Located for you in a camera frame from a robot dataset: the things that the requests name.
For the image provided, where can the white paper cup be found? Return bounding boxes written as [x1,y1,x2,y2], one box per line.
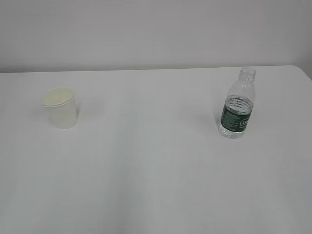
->
[41,87,78,129]

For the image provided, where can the clear plastic water bottle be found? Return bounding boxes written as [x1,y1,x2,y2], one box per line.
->
[218,67,256,139]

